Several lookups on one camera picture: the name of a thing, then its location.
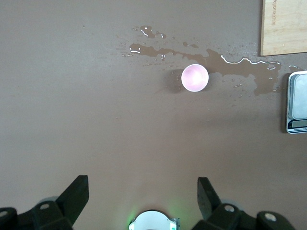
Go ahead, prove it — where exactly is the silver digital kitchen scale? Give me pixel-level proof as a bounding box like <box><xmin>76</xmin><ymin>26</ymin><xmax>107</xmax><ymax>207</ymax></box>
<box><xmin>286</xmin><ymin>70</ymin><xmax>307</xmax><ymax>134</ymax></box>

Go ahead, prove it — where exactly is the wooden cutting board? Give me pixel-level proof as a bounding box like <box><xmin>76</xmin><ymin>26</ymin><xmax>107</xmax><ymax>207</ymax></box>
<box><xmin>260</xmin><ymin>0</ymin><xmax>307</xmax><ymax>57</ymax></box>

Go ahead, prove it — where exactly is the spilled liquid puddle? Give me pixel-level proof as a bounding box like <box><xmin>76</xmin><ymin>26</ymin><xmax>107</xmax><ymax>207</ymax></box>
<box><xmin>116</xmin><ymin>24</ymin><xmax>300</xmax><ymax>97</ymax></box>

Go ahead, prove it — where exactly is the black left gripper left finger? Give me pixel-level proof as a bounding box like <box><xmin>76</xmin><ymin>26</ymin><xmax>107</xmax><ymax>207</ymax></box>
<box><xmin>0</xmin><ymin>174</ymin><xmax>90</xmax><ymax>230</ymax></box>

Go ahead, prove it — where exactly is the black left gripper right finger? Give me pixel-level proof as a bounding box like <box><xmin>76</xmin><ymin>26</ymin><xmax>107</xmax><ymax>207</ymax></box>
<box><xmin>191</xmin><ymin>177</ymin><xmax>297</xmax><ymax>230</ymax></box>

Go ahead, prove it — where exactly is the pink plastic cup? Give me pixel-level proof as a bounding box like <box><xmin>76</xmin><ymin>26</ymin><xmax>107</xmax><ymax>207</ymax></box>
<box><xmin>181</xmin><ymin>64</ymin><xmax>210</xmax><ymax>92</ymax></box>

